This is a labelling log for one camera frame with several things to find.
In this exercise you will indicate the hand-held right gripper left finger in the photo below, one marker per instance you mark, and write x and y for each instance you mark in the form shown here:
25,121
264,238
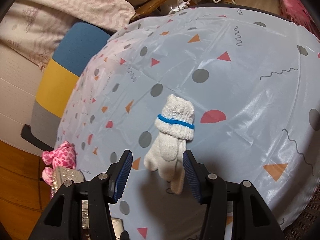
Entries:
123,175

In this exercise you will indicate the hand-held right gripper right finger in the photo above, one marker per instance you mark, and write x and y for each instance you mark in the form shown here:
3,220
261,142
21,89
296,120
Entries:
192,177

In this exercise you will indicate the white knit glove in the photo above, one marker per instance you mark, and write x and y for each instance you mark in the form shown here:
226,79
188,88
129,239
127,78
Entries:
172,120

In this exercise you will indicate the pink spotted plush toy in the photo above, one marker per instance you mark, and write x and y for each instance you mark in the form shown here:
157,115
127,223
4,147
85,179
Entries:
62,156

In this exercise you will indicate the grey yellow blue chair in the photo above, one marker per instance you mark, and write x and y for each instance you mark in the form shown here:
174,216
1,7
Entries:
57,80

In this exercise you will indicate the cream patterned curtain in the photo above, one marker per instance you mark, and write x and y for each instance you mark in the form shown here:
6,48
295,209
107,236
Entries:
62,10

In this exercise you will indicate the wooden desk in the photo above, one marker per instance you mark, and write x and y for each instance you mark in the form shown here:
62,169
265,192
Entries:
160,2

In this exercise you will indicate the pink bedding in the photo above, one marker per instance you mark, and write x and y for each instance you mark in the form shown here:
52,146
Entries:
297,7

